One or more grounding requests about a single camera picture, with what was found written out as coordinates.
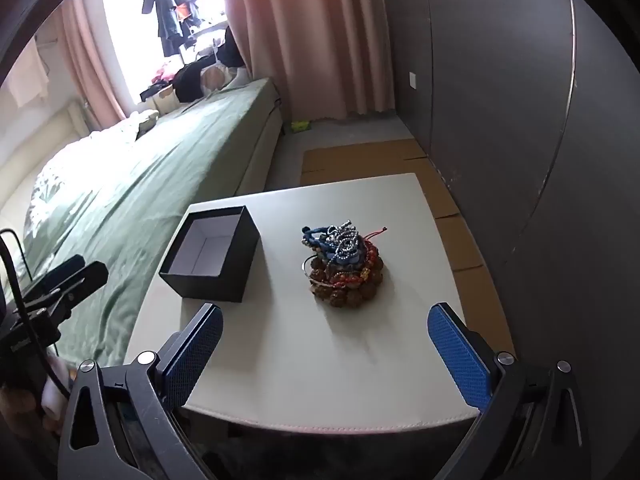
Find wide pink curtain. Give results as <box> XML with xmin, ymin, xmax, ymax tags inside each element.
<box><xmin>225</xmin><ymin>0</ymin><xmax>396</xmax><ymax>121</ymax></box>

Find hanging white cloth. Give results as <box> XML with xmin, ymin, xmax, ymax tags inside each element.
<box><xmin>7</xmin><ymin>42</ymin><xmax>51</xmax><ymax>108</ymax></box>

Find dark grey wardrobe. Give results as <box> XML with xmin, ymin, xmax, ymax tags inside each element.
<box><xmin>377</xmin><ymin>0</ymin><xmax>640</xmax><ymax>411</ymax></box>

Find blue braided bracelet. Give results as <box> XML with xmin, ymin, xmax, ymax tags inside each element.
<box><xmin>300</xmin><ymin>225</ymin><xmax>367</xmax><ymax>266</ymax></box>

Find crumpled white cloth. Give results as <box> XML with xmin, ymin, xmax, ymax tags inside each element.
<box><xmin>90</xmin><ymin>110</ymin><xmax>162</xmax><ymax>147</ymax></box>

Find black bag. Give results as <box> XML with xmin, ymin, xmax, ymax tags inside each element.
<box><xmin>172</xmin><ymin>62</ymin><xmax>208</xmax><ymax>103</ymax></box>

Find red cord bracelet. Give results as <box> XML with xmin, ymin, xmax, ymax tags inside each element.
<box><xmin>357</xmin><ymin>226</ymin><xmax>388</xmax><ymax>249</ymax></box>

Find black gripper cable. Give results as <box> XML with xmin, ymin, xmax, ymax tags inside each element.
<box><xmin>0</xmin><ymin>229</ymin><xmax>71</xmax><ymax>401</ymax></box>

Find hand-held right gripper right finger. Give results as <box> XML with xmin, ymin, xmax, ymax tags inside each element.
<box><xmin>426</xmin><ymin>302</ymin><xmax>583</xmax><ymax>480</ymax></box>

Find bed with green sheet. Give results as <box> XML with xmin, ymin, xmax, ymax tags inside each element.
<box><xmin>0</xmin><ymin>76</ymin><xmax>286</xmax><ymax>366</ymax></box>

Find beige headboard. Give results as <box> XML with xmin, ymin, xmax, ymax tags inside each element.
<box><xmin>0</xmin><ymin>100</ymin><xmax>86</xmax><ymax>221</ymax></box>

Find hanging dark clothes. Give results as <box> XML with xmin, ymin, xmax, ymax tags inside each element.
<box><xmin>141</xmin><ymin>0</ymin><xmax>203</xmax><ymax>57</ymax></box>

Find person's left hand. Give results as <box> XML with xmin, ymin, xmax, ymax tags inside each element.
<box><xmin>0</xmin><ymin>355</ymin><xmax>71</xmax><ymax>436</ymax></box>

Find white floral blanket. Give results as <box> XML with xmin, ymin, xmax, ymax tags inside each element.
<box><xmin>25</xmin><ymin>157</ymin><xmax>93</xmax><ymax>243</ymax></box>

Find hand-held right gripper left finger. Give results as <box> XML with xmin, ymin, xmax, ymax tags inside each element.
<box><xmin>57</xmin><ymin>302</ymin><xmax>224</xmax><ymax>480</ymax></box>

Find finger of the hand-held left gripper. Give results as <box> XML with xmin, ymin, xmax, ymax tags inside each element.
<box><xmin>22</xmin><ymin>261</ymin><xmax>110</xmax><ymax>333</ymax></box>
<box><xmin>27</xmin><ymin>254</ymin><xmax>99</xmax><ymax>293</ymax></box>

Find narrow pink curtain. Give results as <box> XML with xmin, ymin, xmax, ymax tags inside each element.
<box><xmin>60</xmin><ymin>0</ymin><xmax>129</xmax><ymax>133</ymax></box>

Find silver bead bracelet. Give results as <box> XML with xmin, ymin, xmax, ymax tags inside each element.
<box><xmin>324</xmin><ymin>220</ymin><xmax>360</xmax><ymax>257</ymax></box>

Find red bead bracelet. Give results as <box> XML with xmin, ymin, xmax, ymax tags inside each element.
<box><xmin>330</xmin><ymin>239</ymin><xmax>384</xmax><ymax>286</ymax></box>

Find black square box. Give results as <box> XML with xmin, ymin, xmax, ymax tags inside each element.
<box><xmin>158</xmin><ymin>205</ymin><xmax>261</xmax><ymax>304</ymax></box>

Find white square table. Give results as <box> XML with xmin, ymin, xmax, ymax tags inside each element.
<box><xmin>300</xmin><ymin>139</ymin><xmax>516</xmax><ymax>356</ymax></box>

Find black garment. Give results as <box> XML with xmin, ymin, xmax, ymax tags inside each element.
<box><xmin>220</xmin><ymin>25</ymin><xmax>247</xmax><ymax>69</ymax></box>

